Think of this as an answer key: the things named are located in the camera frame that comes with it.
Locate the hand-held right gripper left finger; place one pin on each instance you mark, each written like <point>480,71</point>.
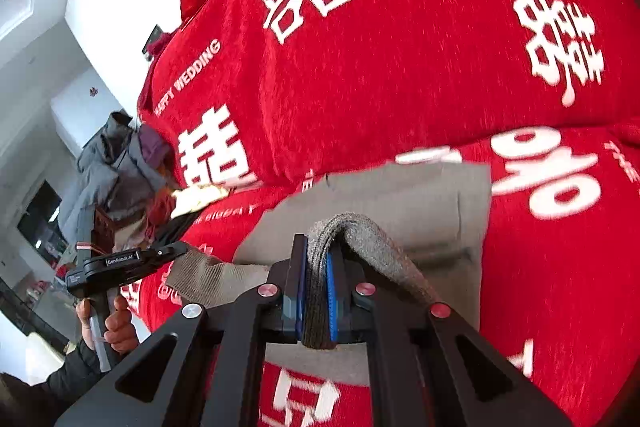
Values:
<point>298,299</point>

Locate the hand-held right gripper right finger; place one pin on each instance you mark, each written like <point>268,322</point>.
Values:
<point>332,302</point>

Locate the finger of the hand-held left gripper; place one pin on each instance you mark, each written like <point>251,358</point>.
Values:
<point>167,254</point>

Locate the grey knit garment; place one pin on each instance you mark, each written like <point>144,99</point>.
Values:
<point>400,199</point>

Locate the person's left forearm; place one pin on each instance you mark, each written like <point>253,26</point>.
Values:
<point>55,382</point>

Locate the person's left hand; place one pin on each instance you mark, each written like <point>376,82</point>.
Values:
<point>120,324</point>

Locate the dark red cloth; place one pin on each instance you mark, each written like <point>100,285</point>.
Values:
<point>160,207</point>

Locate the cream cloth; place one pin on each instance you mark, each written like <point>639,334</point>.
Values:
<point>200,199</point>

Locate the dark television screen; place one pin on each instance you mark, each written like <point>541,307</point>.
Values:
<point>40,214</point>

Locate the grey padded coat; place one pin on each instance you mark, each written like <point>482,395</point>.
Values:
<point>107,167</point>

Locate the purple cloth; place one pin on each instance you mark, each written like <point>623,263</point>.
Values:
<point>152,147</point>

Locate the red printed bed blanket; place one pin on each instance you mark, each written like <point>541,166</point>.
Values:
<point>550,257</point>

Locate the red printed folded quilt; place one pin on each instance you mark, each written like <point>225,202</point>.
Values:
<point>400,32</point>

